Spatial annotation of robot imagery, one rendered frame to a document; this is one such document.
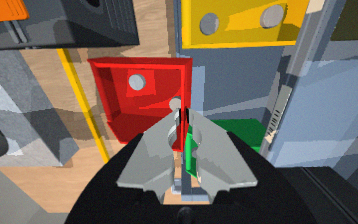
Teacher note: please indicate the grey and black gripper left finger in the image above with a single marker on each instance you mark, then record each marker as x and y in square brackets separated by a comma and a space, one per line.
[145, 163]

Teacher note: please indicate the red bin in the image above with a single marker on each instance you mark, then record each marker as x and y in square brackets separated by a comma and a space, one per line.
[130, 112]

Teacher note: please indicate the olive green case with orange latches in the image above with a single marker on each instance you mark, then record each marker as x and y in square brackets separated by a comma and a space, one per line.
[346, 28]

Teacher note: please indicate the yellow bar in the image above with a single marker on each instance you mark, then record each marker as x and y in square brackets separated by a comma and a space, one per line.
[78, 90]

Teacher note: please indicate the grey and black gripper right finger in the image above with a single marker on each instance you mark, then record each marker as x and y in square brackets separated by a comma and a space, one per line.
[225, 162]

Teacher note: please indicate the green open bin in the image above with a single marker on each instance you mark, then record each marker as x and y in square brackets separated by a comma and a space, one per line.
[251, 131]

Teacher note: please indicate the yellow open bin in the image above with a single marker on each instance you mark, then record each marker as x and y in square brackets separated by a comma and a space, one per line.
[239, 21]

